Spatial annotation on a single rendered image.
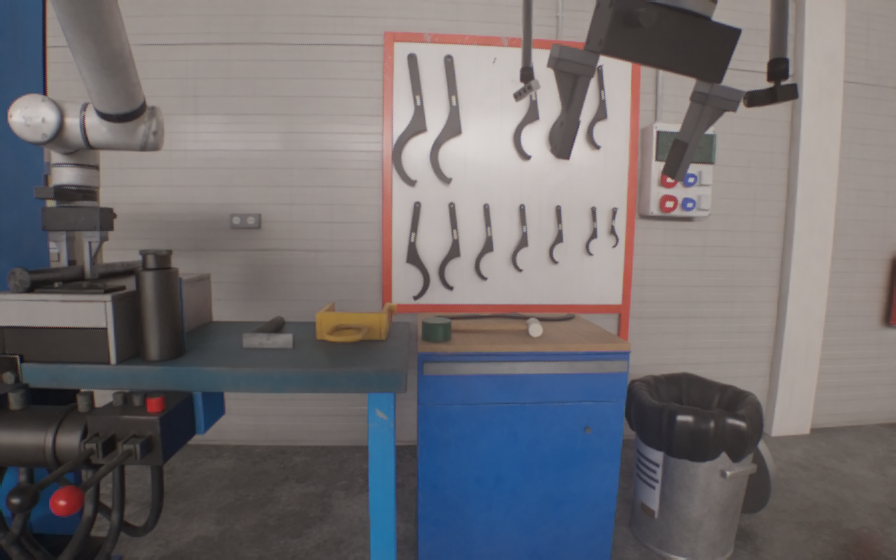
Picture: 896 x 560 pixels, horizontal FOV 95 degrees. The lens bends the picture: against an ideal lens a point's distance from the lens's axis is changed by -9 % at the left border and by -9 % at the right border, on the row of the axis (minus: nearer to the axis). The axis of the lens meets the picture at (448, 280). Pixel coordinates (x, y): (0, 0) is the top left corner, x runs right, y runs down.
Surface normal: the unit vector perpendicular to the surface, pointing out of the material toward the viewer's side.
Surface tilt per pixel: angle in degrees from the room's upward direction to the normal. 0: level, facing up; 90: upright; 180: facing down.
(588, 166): 90
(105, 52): 136
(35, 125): 92
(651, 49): 114
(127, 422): 90
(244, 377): 90
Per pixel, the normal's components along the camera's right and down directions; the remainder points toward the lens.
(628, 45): 0.08, 0.50
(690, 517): -0.36, 0.14
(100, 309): 0.07, 0.11
